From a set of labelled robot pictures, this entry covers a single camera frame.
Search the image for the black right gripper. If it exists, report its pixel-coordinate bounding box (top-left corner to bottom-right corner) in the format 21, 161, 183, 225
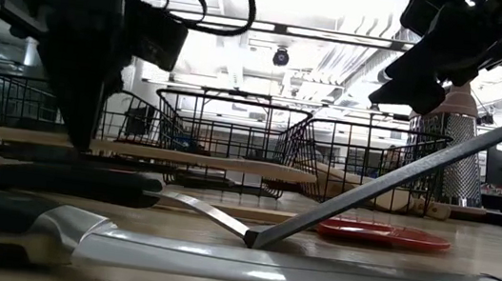
368, 0, 502, 125

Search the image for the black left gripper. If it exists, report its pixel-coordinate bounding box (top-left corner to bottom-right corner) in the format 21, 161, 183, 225
4, 0, 133, 156

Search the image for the wooden slotted spoon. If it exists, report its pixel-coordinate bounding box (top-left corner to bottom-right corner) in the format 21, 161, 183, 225
0, 124, 320, 187

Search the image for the wooden slotted spatula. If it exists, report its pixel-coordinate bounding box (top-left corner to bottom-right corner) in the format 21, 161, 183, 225
289, 157, 421, 215

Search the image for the plain wooden spatula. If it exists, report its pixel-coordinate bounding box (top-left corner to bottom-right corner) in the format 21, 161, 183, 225
366, 186, 454, 223

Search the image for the black-handled steak knife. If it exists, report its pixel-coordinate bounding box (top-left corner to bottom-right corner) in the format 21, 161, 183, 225
0, 191, 502, 281
175, 163, 270, 197

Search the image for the person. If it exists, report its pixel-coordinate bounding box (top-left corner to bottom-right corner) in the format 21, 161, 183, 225
381, 145, 406, 173

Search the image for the black wire basket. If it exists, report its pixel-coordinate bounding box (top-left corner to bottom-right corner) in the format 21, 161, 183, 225
267, 112, 454, 221
144, 87, 314, 203
0, 73, 190, 181

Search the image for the black turner red-marked handle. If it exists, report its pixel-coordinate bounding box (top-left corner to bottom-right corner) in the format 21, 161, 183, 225
0, 36, 502, 281

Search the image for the metal box grater pink handle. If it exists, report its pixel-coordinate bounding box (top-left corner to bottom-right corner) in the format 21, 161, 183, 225
398, 76, 499, 211

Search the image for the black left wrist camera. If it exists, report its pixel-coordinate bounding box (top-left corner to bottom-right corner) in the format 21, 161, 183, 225
118, 0, 192, 74

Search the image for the black ceiling dome camera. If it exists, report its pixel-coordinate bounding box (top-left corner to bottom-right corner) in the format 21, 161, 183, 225
271, 46, 292, 69

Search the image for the black ceiling light rail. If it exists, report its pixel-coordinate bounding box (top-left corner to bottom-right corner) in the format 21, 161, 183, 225
164, 8, 502, 67

